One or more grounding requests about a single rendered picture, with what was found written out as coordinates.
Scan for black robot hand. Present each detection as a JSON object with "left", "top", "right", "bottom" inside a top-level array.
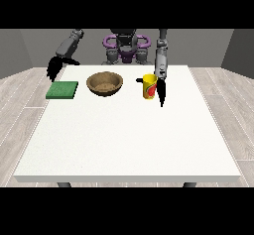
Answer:
[
  {"left": 46, "top": 56, "right": 81, "bottom": 83},
  {"left": 135, "top": 76, "right": 167, "bottom": 108}
]

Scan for yellow cup with melon print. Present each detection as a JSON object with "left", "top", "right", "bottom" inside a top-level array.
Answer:
[{"left": 142, "top": 73, "right": 159, "bottom": 100}]

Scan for grey robot trunk purple rings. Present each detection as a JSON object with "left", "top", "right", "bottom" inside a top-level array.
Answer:
[{"left": 100, "top": 29, "right": 154, "bottom": 66}]

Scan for brown wooden bowl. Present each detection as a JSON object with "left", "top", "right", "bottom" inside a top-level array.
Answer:
[{"left": 85, "top": 70, "right": 124, "bottom": 98}]

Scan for green square pad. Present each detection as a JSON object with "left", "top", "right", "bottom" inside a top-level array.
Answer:
[{"left": 45, "top": 80, "right": 79, "bottom": 100}]

